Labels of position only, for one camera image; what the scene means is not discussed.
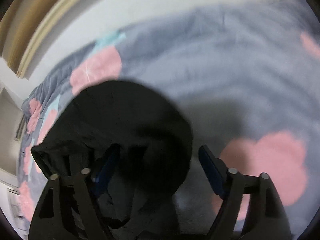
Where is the grey blanket with pink clouds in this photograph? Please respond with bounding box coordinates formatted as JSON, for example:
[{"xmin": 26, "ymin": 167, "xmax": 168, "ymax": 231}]
[{"xmin": 18, "ymin": 0, "xmax": 319, "ymax": 239}]

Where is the wooden window frame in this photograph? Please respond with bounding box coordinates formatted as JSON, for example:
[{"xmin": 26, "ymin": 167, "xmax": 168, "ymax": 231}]
[{"xmin": 1, "ymin": 0, "xmax": 80, "ymax": 79}]

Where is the black hooded jacket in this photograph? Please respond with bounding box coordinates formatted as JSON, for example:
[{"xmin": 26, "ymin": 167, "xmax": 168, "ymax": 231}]
[{"xmin": 31, "ymin": 81, "xmax": 193, "ymax": 239}]

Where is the white bookshelf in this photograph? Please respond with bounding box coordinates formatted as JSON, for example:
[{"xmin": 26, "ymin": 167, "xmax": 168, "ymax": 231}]
[{"xmin": 0, "ymin": 57, "xmax": 26, "ymax": 205}]

